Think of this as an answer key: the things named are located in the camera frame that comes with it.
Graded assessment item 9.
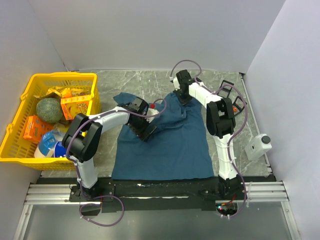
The blue t-shirt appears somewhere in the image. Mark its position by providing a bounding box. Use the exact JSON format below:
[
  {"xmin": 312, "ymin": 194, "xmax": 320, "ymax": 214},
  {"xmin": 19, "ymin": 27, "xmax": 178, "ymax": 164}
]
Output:
[{"xmin": 111, "ymin": 93, "xmax": 214, "ymax": 181}]

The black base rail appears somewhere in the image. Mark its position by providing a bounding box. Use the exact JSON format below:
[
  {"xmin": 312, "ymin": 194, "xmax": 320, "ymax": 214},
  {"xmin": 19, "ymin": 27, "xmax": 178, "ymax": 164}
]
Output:
[{"xmin": 68, "ymin": 174, "xmax": 253, "ymax": 213}]

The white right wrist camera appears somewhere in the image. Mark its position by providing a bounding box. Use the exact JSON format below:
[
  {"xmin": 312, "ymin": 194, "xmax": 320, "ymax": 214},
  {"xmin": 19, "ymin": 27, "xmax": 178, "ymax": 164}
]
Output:
[{"xmin": 169, "ymin": 76, "xmax": 180, "ymax": 90}]

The white webcam device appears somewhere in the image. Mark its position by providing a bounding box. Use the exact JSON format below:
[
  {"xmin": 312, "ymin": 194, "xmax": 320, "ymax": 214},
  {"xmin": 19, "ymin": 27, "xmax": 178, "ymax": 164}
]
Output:
[{"xmin": 244, "ymin": 133, "xmax": 272, "ymax": 161}]

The green melon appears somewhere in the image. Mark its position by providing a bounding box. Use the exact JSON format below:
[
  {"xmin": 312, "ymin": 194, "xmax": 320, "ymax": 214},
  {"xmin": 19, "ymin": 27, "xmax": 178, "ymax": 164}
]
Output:
[{"xmin": 36, "ymin": 98, "xmax": 64, "ymax": 124}]

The aluminium frame rail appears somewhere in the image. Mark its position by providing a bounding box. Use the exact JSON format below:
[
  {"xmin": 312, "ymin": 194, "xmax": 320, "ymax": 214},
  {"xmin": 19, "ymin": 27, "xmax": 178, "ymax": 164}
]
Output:
[{"xmin": 14, "ymin": 177, "xmax": 301, "ymax": 240}]

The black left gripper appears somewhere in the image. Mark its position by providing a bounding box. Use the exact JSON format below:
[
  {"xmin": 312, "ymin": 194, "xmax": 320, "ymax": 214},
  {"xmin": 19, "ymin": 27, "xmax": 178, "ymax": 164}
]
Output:
[{"xmin": 127, "ymin": 113, "xmax": 157, "ymax": 143}]

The black frame near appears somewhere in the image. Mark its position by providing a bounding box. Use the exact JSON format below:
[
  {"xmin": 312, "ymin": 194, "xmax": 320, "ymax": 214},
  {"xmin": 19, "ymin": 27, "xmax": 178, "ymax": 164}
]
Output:
[{"xmin": 232, "ymin": 95, "xmax": 247, "ymax": 117}]

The yellow plastic basket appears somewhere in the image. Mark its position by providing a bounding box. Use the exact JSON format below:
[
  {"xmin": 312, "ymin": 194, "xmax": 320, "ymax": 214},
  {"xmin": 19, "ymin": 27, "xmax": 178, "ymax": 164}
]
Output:
[{"xmin": 0, "ymin": 72, "xmax": 101, "ymax": 171}]

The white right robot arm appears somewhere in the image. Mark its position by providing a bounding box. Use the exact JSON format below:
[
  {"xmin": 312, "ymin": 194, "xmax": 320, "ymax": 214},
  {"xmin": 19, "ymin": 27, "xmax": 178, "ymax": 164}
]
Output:
[{"xmin": 170, "ymin": 70, "xmax": 239, "ymax": 200}]

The white blue bottle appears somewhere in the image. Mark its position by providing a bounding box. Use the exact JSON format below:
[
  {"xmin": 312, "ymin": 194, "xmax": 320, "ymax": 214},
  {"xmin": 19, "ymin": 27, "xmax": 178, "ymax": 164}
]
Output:
[{"xmin": 34, "ymin": 130, "xmax": 65, "ymax": 159}]

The orange snack box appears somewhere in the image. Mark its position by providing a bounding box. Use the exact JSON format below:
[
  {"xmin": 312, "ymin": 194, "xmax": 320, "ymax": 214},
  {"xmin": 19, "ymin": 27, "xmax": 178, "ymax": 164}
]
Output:
[{"xmin": 23, "ymin": 115, "xmax": 53, "ymax": 144}]

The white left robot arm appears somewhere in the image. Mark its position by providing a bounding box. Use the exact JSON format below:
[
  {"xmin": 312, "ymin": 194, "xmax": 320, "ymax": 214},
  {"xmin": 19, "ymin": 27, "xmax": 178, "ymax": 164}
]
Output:
[{"xmin": 62, "ymin": 97, "xmax": 162, "ymax": 201}]

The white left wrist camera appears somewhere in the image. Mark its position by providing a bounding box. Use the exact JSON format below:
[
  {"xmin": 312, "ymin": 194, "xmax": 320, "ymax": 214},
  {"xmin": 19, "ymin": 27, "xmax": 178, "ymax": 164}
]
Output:
[{"xmin": 145, "ymin": 107, "xmax": 159, "ymax": 124}]

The yellow snack bag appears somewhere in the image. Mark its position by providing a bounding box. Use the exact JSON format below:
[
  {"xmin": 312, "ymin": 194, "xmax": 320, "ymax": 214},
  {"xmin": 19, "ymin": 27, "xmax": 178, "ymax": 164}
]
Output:
[{"xmin": 33, "ymin": 86, "xmax": 89, "ymax": 100}]

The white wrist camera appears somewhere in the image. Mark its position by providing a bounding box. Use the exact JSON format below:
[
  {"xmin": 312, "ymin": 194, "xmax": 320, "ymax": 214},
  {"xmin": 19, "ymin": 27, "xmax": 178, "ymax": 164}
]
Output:
[
  {"xmin": 169, "ymin": 76, "xmax": 180, "ymax": 90},
  {"xmin": 145, "ymin": 107, "xmax": 159, "ymax": 124}
]

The orange cracker box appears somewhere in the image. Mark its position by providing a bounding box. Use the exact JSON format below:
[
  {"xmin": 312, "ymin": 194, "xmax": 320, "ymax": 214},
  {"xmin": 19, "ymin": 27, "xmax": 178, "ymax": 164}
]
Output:
[{"xmin": 60, "ymin": 95, "xmax": 92, "ymax": 121}]

